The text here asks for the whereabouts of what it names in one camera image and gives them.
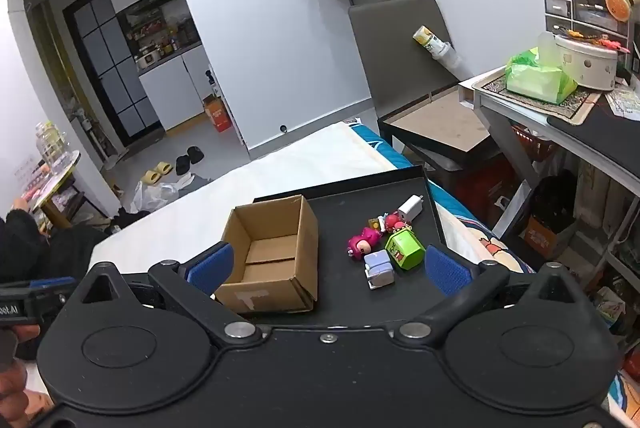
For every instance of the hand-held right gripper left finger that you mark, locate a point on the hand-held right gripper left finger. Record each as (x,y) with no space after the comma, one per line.
(210,265)

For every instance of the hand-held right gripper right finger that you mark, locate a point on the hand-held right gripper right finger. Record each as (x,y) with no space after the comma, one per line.
(447,270)

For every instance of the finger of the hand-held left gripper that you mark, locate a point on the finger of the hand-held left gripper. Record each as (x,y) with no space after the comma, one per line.
(52,283)

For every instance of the green toy block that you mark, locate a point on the green toy block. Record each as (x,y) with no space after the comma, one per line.
(404,250)

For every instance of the lilac toy block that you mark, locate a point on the lilac toy block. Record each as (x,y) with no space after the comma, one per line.
(378,269)

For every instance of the red crab figure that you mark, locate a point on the red crab figure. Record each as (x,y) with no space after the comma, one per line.
(395,223)

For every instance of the white charger plug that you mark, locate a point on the white charger plug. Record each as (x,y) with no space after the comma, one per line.
(411,208)

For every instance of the brown cardboard box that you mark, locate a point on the brown cardboard box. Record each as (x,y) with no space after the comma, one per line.
(280,233)

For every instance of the yellow translucent cube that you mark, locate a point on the yellow translucent cube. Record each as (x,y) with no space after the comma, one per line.
(376,224)

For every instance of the pink dinosaur figure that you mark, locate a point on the pink dinosaur figure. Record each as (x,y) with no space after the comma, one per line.
(364,244)

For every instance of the person's left hand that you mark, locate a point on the person's left hand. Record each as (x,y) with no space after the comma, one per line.
(12,388)

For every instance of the white plastic bag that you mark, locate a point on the white plastic bag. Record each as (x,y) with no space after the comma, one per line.
(155,193)

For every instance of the printed cardboard box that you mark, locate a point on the printed cardboard box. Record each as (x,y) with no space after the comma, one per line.
(545,238)

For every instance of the black tray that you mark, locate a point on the black tray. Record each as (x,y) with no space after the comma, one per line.
(340,303)

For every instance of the round side table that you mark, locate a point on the round side table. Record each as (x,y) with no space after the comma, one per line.
(62,171)

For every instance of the white blanket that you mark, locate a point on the white blanket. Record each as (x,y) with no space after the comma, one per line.
(280,158)

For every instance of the black bag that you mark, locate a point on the black bag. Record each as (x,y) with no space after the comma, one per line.
(555,198)

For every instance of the clear plastic jars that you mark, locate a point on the clear plastic jars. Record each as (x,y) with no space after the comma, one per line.
(50,143)

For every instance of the black side table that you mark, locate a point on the black side table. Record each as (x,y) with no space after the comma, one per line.
(435,123)

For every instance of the orange box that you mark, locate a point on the orange box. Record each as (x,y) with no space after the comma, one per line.
(217,114)

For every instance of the white desk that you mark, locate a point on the white desk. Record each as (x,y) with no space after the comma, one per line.
(505,128)

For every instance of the white floor cabinet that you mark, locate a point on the white floor cabinet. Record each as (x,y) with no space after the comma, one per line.
(175,88)

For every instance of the patterned table mat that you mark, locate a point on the patterned table mat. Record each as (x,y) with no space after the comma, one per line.
(565,111)

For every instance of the black mouse mat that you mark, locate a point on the black mouse mat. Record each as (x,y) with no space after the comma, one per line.
(600,136)

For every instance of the green tissue pack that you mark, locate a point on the green tissue pack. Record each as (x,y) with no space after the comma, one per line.
(537,78)

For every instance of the grey door panel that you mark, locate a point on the grey door panel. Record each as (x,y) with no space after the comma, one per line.
(400,58)

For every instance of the black framed glass door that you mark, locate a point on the black framed glass door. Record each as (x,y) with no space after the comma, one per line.
(107,68)

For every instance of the sleeve of paper cups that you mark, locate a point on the sleeve of paper cups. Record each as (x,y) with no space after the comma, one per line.
(435,46)

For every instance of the kitchen shelf with jars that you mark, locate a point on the kitchen shelf with jars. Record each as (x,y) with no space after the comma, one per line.
(160,33)

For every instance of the printed paper sheet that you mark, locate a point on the printed paper sheet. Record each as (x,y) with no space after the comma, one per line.
(625,103)

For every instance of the white round container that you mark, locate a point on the white round container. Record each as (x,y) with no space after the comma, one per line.
(587,63)

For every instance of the grey drawer organizer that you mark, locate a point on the grey drawer organizer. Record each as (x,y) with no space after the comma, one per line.
(560,3)

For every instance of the orange slice ornament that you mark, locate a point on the orange slice ornament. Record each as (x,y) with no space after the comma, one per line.
(618,6)

